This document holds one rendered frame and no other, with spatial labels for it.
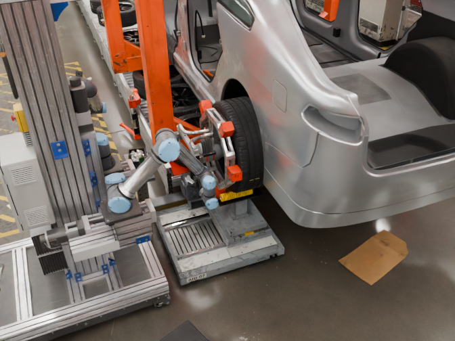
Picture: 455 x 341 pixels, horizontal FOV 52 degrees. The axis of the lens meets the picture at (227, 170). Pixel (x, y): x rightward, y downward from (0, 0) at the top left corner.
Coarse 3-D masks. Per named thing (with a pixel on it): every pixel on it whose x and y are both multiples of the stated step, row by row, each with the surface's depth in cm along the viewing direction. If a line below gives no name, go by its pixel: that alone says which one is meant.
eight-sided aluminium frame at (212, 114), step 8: (208, 112) 314; (216, 112) 313; (200, 120) 335; (208, 120) 333; (216, 120) 304; (224, 120) 304; (200, 128) 341; (216, 128) 303; (224, 144) 299; (224, 152) 298; (232, 152) 299; (232, 160) 301; (208, 168) 346; (216, 168) 346; (216, 184) 335; (224, 184) 316
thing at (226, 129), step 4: (220, 124) 294; (224, 124) 293; (228, 124) 293; (232, 124) 294; (220, 128) 296; (224, 128) 292; (228, 128) 292; (232, 128) 293; (220, 132) 298; (224, 132) 291; (228, 132) 293; (232, 132) 295; (224, 136) 297; (228, 136) 299
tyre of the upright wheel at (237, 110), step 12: (216, 108) 322; (228, 108) 306; (240, 108) 306; (252, 108) 308; (228, 120) 303; (240, 120) 300; (252, 120) 302; (240, 132) 297; (252, 132) 299; (240, 144) 296; (252, 144) 299; (240, 156) 298; (252, 156) 299; (240, 168) 302; (252, 168) 303; (252, 180) 310
